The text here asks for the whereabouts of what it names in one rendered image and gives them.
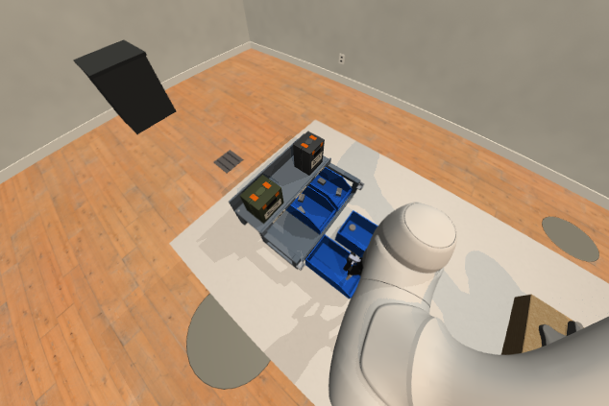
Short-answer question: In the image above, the grey metal shelf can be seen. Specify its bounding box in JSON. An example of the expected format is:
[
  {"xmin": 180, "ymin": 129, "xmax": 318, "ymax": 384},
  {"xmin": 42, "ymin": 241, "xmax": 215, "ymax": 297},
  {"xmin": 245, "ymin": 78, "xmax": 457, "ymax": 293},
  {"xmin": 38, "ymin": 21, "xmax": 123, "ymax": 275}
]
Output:
[{"xmin": 229, "ymin": 137, "xmax": 364, "ymax": 271}]

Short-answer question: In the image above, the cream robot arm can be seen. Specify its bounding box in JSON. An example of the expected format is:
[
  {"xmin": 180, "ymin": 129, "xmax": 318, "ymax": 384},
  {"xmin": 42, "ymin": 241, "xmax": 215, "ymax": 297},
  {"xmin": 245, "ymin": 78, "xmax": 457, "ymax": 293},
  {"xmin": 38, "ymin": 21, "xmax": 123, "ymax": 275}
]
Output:
[{"xmin": 329, "ymin": 203, "xmax": 609, "ymax": 406}]

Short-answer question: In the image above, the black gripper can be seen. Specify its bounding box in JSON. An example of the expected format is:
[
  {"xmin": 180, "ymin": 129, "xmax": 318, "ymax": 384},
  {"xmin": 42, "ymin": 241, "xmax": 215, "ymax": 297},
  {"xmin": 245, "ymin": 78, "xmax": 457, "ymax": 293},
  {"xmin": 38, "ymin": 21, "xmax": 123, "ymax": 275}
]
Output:
[{"xmin": 343, "ymin": 252, "xmax": 363, "ymax": 280}]

